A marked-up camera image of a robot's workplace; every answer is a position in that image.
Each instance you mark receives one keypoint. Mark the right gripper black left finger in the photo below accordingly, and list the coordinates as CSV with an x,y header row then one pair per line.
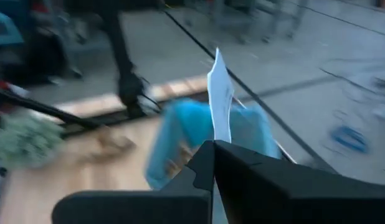
x,y
149,208

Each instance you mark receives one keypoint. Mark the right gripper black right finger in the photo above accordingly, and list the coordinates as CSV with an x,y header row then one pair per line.
x,y
289,196

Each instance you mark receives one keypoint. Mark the long brown paper strip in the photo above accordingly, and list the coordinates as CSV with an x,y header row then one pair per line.
x,y
114,144

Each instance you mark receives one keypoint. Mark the white printed paper receipt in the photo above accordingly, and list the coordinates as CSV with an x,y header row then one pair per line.
x,y
220,99

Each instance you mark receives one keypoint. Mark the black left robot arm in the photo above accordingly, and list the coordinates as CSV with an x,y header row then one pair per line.
x,y
121,56

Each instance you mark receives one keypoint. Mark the blue plastic bin liner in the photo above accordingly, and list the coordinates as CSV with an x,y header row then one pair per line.
x,y
186,124

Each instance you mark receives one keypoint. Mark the green plant in white pot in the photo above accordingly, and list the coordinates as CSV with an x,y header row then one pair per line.
x,y
27,140

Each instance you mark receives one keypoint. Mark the teal chair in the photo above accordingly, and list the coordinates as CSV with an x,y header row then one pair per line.
x,y
5,29

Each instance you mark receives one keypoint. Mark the black aluminium table frame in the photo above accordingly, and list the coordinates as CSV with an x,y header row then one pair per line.
x,y
55,112

